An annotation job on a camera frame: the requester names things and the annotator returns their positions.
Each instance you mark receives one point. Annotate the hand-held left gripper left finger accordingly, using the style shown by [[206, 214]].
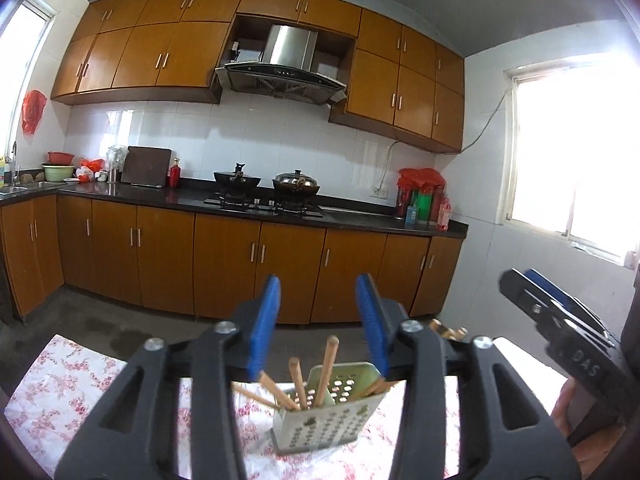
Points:
[[265, 320]]

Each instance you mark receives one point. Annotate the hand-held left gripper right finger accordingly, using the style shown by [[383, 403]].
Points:
[[372, 320]]

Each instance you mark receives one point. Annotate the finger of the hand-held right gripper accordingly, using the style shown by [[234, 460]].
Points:
[[565, 300], [530, 295]]

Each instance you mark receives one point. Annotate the green plastic chopstick holder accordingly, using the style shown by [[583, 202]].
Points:
[[325, 425]]

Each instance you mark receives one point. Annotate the steel cup of utensils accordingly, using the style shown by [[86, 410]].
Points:
[[116, 165]]

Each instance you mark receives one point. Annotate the person's right hand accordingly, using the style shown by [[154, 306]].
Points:
[[565, 410]]

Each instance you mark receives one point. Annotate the black gas stove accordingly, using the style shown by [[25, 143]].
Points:
[[265, 207]]

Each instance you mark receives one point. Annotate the wooden base cabinets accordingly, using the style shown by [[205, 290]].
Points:
[[165, 260]]

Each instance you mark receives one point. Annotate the cluster of condiment bottles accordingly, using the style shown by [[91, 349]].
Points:
[[425, 210]]

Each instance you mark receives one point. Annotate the pot with metal lid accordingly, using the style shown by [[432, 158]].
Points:
[[296, 185]]

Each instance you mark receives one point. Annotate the wide bright window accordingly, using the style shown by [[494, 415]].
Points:
[[575, 160]]

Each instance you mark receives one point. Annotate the black wok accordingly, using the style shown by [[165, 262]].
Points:
[[237, 180]]

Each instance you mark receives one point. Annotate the crumpled red plastic bag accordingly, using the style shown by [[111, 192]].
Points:
[[420, 179]]

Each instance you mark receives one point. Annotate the black kitchen countertop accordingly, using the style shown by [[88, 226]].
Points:
[[150, 195]]

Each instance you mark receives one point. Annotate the red bottle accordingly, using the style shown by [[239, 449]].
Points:
[[174, 175]]

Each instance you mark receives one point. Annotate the dark cutting board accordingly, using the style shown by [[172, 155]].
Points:
[[146, 166]]

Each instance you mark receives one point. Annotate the red floral tablecloth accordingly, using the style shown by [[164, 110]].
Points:
[[50, 390]]

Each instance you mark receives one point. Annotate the red and white plastic bag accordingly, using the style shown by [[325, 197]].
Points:
[[90, 170]]

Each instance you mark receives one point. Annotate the green basin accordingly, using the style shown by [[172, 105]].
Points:
[[58, 172]]

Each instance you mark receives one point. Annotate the red basin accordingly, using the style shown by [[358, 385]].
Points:
[[61, 157]]

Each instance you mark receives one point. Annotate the steel range hood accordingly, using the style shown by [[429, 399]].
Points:
[[290, 52]]

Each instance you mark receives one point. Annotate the steel faucet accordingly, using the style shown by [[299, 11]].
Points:
[[15, 165]]

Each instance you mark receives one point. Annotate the yellow dish soap bottle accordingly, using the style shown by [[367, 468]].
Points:
[[5, 170]]

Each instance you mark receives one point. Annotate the hanging red plastic bag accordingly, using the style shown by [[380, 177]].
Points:
[[34, 112]]

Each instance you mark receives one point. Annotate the wooden cabinet with open niche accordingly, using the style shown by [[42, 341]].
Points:
[[300, 7]]

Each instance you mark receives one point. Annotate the narrow window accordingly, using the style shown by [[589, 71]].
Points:
[[25, 85]]

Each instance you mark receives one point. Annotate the wall socket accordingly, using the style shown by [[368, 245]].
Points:
[[380, 191]]

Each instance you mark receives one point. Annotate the stepped wooden wall cabinets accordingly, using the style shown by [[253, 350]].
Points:
[[410, 90]]

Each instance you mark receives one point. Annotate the long wooden wall cabinets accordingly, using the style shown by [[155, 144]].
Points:
[[140, 55]]

